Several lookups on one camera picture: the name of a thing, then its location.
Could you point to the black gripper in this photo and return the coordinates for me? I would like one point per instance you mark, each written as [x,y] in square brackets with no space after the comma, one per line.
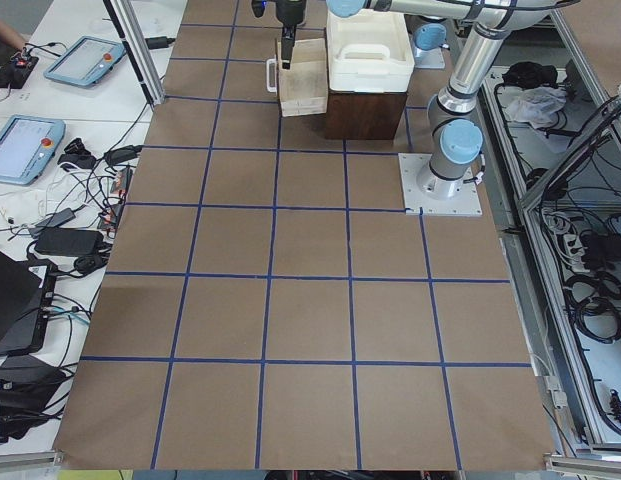
[290,11]

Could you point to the light wooden drawer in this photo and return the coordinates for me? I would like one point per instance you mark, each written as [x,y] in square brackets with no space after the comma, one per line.
[303,88]

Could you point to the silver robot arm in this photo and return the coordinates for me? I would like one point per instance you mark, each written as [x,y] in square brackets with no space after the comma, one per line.
[429,36]
[493,21]

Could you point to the white foam tray box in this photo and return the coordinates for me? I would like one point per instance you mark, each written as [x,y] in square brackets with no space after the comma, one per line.
[369,52]

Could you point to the dark brown wooden cabinet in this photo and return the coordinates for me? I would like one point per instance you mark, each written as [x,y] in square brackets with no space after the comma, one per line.
[363,116]

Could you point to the blue teach pendant upper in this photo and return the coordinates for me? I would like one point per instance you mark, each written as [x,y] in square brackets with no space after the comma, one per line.
[86,62]

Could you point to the blue teach pendant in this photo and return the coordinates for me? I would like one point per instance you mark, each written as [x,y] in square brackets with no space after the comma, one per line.
[86,62]
[27,144]

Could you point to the white crumpled cloth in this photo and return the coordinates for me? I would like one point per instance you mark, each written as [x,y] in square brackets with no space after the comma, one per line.
[538,107]

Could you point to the blue teach pendant lower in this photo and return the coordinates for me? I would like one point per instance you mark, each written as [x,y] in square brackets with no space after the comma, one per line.
[27,144]

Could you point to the black power adapter brick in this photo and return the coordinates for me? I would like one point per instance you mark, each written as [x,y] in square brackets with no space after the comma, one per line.
[68,242]

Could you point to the black laptop computer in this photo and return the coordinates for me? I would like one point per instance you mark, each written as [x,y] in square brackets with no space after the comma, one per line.
[26,290]

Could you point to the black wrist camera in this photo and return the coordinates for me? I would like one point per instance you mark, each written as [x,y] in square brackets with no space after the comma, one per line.
[258,7]

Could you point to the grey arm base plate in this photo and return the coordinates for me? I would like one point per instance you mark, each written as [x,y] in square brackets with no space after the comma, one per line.
[432,59]
[426,194]

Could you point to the aluminium frame post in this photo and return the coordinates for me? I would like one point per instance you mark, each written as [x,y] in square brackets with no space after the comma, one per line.
[129,31]

